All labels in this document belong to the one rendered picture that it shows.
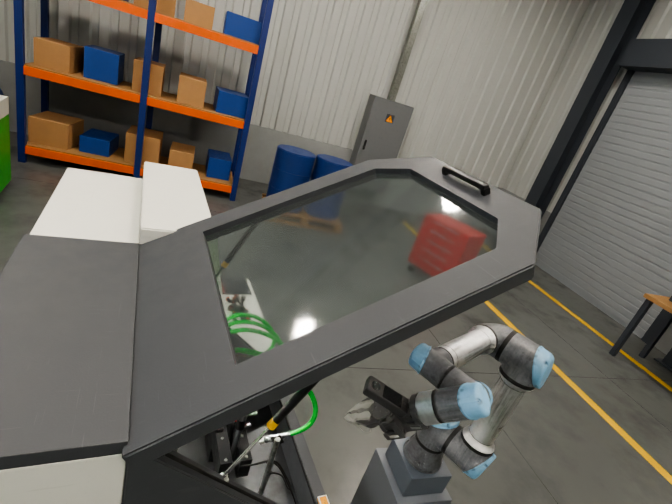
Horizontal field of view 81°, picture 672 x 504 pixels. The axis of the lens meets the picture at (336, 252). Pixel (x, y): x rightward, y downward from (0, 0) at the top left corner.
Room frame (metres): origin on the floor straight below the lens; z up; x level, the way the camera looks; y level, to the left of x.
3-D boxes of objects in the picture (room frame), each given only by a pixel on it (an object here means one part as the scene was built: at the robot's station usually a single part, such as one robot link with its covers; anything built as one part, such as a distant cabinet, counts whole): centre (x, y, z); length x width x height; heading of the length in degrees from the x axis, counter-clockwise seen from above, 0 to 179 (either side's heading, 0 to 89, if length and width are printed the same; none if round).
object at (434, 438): (1.17, -0.57, 1.07); 0.13 x 0.12 x 0.14; 51
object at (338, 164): (5.97, 0.72, 0.51); 1.20 x 0.85 x 1.02; 111
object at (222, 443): (1.00, 0.18, 0.91); 0.34 x 0.10 x 0.15; 30
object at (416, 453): (1.18, -0.56, 0.95); 0.15 x 0.15 x 0.10
